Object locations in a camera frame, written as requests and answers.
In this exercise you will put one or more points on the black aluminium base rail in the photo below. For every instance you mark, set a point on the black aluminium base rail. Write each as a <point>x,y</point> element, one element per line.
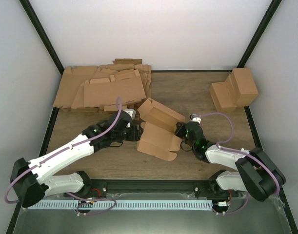
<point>200,188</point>

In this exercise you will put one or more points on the black right frame post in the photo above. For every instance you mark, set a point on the black right frame post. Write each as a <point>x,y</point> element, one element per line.
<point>271,10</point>

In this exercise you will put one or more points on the low folded cardboard box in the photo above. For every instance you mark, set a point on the low folded cardboard box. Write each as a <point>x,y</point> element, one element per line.
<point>221,97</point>

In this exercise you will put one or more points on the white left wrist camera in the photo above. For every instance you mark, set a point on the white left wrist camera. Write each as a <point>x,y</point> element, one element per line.
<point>132,114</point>

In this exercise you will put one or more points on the black frame post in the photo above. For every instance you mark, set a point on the black frame post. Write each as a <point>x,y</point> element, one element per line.
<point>271,10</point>
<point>27,6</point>

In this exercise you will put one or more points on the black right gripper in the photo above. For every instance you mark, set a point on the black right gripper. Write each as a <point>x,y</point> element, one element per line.
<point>178,132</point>

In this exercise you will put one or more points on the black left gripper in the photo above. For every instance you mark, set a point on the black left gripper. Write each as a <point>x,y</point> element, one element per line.
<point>135,136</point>

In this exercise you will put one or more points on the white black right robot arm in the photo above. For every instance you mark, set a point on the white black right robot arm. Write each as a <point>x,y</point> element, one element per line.
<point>252,171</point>

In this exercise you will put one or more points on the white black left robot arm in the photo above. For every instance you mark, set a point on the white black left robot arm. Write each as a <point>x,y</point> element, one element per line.
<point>36,179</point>

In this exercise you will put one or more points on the stack of flat cardboard blanks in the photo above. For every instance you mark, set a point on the stack of flat cardboard blanks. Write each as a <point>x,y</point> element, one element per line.
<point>92,88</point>

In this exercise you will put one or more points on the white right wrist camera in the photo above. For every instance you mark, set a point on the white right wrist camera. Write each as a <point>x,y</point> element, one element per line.
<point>195,118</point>

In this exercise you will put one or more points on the brown cardboard box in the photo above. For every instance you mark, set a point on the brown cardboard box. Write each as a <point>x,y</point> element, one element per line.
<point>158,138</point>

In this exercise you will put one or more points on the black left frame post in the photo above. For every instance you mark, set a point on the black left frame post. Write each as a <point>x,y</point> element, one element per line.
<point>27,6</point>

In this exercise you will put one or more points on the tall folded cardboard box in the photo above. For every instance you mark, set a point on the tall folded cardboard box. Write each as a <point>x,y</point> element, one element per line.
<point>241,87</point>

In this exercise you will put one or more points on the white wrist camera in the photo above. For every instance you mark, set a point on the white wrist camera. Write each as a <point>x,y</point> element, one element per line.
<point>195,118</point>
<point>132,114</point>

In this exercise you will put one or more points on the light blue slotted cable duct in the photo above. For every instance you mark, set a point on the light blue slotted cable duct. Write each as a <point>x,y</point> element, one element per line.
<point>198,205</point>

